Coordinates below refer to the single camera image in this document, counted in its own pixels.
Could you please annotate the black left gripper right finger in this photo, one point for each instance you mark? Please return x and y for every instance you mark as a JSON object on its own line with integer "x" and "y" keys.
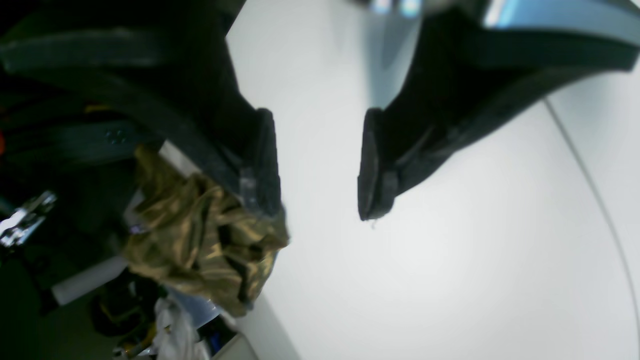
{"x": 476, "y": 65}

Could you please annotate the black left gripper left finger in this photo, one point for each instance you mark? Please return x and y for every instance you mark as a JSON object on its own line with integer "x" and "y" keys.
{"x": 164, "y": 63}

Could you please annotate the camouflage t-shirt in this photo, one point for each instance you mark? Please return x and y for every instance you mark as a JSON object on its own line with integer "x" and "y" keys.
{"x": 198, "y": 239}

